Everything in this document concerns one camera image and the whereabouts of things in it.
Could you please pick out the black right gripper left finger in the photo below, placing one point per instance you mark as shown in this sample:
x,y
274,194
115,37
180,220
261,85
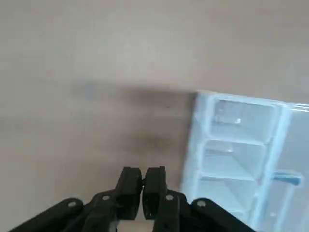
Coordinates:
x,y
128,193

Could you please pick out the transparent plastic compartment box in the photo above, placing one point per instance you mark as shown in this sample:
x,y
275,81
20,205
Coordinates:
x,y
229,157

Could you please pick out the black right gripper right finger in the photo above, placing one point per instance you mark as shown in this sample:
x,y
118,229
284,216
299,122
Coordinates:
x,y
155,193

